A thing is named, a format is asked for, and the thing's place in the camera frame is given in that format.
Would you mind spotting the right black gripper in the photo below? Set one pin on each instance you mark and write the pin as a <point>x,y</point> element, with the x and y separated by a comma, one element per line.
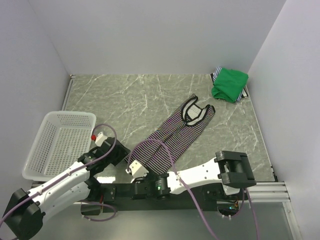
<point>141,180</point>

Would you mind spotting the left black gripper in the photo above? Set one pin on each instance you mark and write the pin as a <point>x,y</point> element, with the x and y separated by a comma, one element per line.
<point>122,151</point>

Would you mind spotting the black white striped tank top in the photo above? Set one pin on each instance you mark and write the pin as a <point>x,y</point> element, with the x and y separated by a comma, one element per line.
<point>177,133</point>

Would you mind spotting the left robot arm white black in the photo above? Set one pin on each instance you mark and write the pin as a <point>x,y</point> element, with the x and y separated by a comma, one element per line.
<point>26,210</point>

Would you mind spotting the green folded tank top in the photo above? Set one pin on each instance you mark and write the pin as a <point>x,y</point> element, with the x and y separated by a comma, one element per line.
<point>228,85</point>

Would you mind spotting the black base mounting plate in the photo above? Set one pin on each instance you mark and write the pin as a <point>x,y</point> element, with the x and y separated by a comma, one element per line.
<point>118,195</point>

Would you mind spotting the white plastic basket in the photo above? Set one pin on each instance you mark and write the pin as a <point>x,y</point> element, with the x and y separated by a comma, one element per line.
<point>63,136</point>

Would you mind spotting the blue white striped folded top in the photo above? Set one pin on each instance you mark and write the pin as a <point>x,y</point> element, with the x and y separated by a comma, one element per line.
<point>217,72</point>

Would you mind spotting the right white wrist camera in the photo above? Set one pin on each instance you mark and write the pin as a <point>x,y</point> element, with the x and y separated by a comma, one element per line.
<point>137,170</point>

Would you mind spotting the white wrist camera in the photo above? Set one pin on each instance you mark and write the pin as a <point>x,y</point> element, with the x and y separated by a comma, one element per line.
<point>99,138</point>
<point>137,170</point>

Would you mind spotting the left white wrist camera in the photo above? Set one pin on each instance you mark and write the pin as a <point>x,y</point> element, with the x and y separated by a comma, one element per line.
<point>99,138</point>

